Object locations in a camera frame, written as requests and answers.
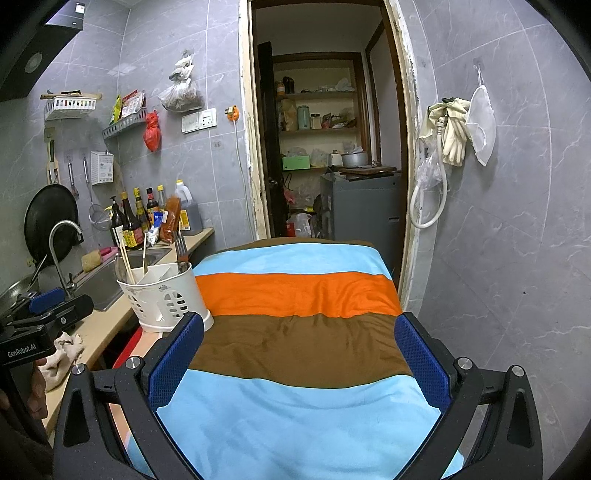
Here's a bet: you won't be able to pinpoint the clear bag of dried goods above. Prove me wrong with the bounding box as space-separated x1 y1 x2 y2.
158 49 204 113

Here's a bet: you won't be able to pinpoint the cooking oil jug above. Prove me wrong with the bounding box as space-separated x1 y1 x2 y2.
174 179 204 236

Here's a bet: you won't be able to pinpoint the white mesh bag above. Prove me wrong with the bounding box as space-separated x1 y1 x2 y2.
465 85 498 167

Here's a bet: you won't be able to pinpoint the wooden cutting board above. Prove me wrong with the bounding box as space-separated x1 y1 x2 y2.
339 165 398 175

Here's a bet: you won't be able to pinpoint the white power cable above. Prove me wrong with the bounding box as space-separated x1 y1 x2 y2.
233 122 250 241

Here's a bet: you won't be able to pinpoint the small white wall basket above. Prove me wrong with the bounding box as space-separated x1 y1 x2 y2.
89 151 116 186

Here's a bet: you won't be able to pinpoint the wooden shelf unit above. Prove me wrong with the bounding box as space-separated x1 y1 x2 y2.
272 50 363 172

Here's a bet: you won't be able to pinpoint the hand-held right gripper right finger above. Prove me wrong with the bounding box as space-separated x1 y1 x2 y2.
393 311 544 480

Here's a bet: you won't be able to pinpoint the red plastic bag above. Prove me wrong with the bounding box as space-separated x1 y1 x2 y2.
143 110 163 153

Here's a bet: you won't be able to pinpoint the white plastic bag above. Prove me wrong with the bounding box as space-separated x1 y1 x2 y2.
286 212 315 239

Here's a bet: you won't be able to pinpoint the striped blanket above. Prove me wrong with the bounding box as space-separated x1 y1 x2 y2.
106 239 465 480

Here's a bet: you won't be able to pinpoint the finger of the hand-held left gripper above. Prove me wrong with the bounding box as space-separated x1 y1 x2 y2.
27 287 66 316
44 295 95 330

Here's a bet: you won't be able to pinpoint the black wok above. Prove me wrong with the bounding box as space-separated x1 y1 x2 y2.
23 183 79 269

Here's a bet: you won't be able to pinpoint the white wall socket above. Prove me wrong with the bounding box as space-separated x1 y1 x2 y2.
181 107 218 135

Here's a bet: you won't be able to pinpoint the clear plastic bag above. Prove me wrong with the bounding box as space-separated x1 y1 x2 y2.
416 147 444 190

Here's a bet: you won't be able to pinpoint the wooden door frame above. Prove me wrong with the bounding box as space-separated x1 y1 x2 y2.
237 0 426 302

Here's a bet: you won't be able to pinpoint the person's left hand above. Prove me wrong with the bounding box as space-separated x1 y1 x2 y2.
28 360 52 419

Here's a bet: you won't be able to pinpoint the pump dispenser bottle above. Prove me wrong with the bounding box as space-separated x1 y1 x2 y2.
108 196 128 248

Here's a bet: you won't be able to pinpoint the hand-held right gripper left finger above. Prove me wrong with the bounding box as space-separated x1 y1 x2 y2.
53 311 206 480

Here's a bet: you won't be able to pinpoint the white utensil caddy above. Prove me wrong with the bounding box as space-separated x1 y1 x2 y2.
115 260 215 334

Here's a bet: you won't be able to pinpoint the metal fork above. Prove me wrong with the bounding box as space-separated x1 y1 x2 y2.
174 230 189 273

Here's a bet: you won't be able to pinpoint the steel faucet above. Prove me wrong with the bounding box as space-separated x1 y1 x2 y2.
48 220 84 299

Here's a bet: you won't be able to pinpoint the metal mesh strainer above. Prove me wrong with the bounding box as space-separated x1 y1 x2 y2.
82 155 112 232

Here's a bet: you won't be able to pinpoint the colourful snack packets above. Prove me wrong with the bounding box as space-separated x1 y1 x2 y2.
112 89 147 122

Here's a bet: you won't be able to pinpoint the black range hood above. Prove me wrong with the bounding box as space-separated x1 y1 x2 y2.
0 0 128 103

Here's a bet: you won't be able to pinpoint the white rag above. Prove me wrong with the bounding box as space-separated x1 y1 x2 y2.
39 333 86 393

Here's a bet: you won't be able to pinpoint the grey wall shelf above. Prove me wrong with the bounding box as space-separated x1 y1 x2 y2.
102 108 149 140

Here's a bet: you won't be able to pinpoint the orange red packet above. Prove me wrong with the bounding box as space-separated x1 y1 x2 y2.
161 196 182 243

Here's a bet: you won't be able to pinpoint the steel sink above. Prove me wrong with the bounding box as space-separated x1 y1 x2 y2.
69 246 173 313

